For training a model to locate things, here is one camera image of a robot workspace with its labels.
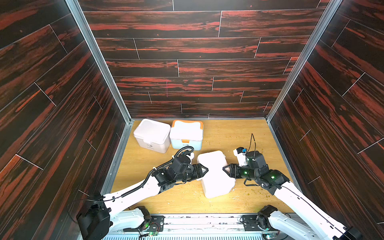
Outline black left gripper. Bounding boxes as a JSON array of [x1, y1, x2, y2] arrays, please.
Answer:
[[173, 163, 209, 183]]

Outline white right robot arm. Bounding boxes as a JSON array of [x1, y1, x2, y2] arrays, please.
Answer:
[[223, 148, 363, 240]]

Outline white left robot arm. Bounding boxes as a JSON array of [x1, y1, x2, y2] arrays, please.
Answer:
[[76, 154, 209, 240]]

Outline white orange-trimmed medicine chest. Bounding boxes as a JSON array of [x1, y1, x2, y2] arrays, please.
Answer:
[[170, 120, 204, 151]]

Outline pink rear medicine chest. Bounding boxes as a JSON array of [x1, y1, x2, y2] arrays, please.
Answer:
[[134, 119, 171, 154]]

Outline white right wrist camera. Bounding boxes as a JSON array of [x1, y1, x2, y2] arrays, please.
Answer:
[[233, 147, 248, 167]]

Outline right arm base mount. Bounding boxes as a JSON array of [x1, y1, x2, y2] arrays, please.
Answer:
[[239, 215, 277, 232]]

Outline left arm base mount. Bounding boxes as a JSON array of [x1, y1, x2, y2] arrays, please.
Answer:
[[123, 215, 165, 238]]

